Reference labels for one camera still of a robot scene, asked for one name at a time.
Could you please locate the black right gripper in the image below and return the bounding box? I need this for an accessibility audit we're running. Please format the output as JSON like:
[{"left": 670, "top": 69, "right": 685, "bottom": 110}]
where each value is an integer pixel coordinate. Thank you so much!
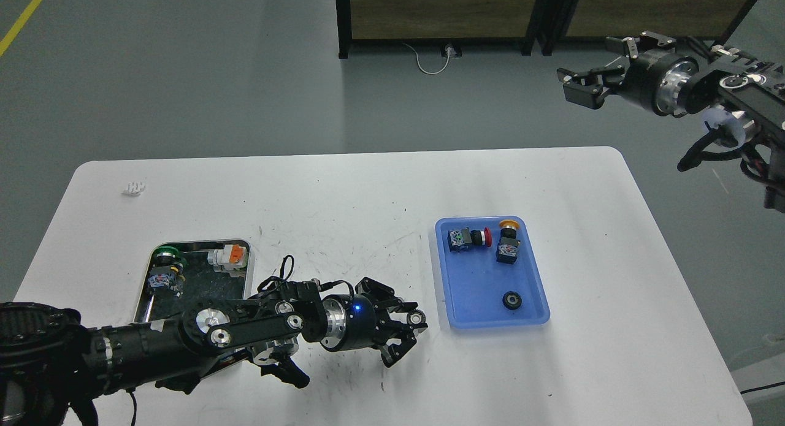
[{"left": 557, "top": 31, "right": 699, "bottom": 118}]

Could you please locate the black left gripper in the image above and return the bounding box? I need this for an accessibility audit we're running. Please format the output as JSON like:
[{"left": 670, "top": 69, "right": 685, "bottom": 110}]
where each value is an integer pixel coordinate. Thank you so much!
[{"left": 320, "top": 277, "right": 428, "bottom": 368}]

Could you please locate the black gear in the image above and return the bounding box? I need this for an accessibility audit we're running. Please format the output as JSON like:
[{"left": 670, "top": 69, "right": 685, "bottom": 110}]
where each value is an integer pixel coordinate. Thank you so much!
[
  {"left": 502, "top": 291, "right": 523, "bottom": 311},
  {"left": 407, "top": 310, "right": 426, "bottom": 325}
]

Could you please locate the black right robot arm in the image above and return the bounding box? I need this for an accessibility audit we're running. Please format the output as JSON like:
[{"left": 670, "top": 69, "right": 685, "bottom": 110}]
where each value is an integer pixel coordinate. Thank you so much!
[{"left": 557, "top": 30, "right": 784, "bottom": 213}]

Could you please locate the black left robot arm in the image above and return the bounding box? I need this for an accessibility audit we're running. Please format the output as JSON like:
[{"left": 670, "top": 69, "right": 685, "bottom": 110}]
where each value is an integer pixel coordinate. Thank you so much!
[{"left": 1, "top": 255, "right": 428, "bottom": 425}]

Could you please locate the orange white connector part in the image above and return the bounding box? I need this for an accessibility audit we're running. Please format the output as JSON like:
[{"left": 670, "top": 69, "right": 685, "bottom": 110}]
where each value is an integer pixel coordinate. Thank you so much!
[{"left": 207, "top": 244, "right": 249, "bottom": 278}]

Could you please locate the blue plastic tray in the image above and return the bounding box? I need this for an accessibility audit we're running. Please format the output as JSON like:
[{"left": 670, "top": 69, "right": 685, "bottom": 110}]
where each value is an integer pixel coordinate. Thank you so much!
[{"left": 435, "top": 215, "right": 551, "bottom": 329}]

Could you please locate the stainless steel tray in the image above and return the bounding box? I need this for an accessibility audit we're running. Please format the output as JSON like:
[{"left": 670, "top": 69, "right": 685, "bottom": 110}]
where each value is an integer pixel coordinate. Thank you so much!
[{"left": 132, "top": 239, "right": 253, "bottom": 390}]

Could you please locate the small white plastic piece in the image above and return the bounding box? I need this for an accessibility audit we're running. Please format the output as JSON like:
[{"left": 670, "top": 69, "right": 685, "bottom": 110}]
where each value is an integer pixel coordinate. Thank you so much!
[{"left": 121, "top": 182, "right": 147, "bottom": 197}]

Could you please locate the right wooden cabinet black frame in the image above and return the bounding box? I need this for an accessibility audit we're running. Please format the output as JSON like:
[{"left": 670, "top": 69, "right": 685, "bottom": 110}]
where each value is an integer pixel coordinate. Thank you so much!
[{"left": 537, "top": 0, "right": 758, "bottom": 56}]

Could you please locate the wooden cabinet black frame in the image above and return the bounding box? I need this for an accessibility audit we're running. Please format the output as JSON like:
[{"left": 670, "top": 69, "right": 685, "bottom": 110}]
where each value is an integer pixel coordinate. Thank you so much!
[
  {"left": 335, "top": 0, "right": 548, "bottom": 59},
  {"left": 537, "top": 0, "right": 758, "bottom": 56}
]

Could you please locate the red push button switch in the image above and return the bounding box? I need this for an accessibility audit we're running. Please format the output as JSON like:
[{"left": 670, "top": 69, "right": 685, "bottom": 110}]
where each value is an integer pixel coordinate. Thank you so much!
[{"left": 446, "top": 227, "right": 492, "bottom": 253}]

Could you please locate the yellow push button switch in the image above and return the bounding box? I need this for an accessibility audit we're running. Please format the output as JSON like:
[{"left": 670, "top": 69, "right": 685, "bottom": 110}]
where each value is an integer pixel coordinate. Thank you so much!
[{"left": 496, "top": 219, "right": 521, "bottom": 265}]

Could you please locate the white power cable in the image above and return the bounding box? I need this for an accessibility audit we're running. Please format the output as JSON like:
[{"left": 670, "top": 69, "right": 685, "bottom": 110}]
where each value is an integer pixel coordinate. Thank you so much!
[{"left": 402, "top": 42, "right": 462, "bottom": 75}]

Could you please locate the left wooden cabinet black frame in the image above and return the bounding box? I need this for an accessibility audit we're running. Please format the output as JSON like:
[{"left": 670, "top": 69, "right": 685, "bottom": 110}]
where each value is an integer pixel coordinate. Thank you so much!
[{"left": 335, "top": 0, "right": 548, "bottom": 59}]

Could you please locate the green push button switch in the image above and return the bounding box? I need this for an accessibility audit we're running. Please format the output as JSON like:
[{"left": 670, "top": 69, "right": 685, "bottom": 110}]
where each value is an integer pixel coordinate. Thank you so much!
[{"left": 145, "top": 245, "right": 188, "bottom": 297}]

